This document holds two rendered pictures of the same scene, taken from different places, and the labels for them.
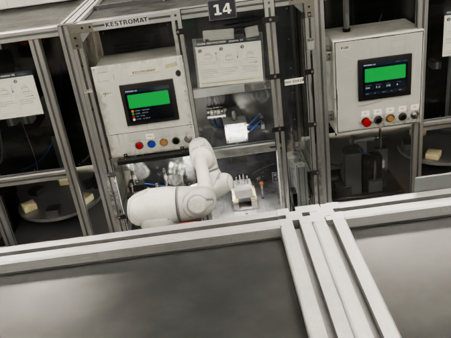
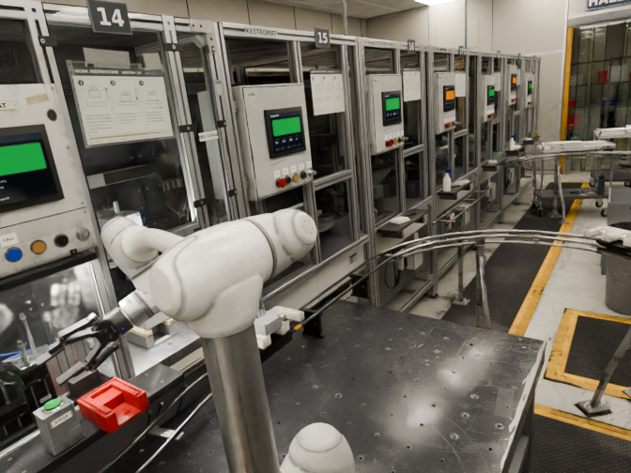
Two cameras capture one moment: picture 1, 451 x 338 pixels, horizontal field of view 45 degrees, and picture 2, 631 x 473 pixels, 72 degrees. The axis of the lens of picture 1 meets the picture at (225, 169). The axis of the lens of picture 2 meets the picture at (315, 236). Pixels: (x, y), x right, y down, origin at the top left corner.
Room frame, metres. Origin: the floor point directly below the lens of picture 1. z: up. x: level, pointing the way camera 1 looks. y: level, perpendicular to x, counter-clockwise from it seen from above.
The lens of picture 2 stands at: (1.20, 0.75, 1.71)
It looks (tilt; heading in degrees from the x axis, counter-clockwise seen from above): 17 degrees down; 306
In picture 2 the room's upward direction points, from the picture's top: 6 degrees counter-clockwise
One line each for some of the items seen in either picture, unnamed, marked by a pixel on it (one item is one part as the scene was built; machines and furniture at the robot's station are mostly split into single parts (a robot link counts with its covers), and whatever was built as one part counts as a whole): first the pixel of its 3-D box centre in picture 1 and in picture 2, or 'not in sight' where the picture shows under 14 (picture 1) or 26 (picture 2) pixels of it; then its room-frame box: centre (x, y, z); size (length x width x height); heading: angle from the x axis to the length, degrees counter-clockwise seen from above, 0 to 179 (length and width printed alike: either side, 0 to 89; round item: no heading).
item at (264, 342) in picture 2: not in sight; (264, 336); (2.32, -0.36, 0.84); 0.36 x 0.14 x 0.10; 90
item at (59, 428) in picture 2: not in sight; (57, 422); (2.37, 0.39, 0.97); 0.08 x 0.08 x 0.12; 0
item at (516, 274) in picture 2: not in sight; (540, 230); (1.96, -4.75, 0.01); 5.85 x 0.59 x 0.01; 90
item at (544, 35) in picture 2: not in sight; (455, 91); (4.10, -8.39, 1.65); 3.78 x 0.08 x 3.30; 0
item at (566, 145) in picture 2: not in sight; (572, 175); (1.74, -5.69, 0.48); 0.88 x 0.56 x 0.96; 18
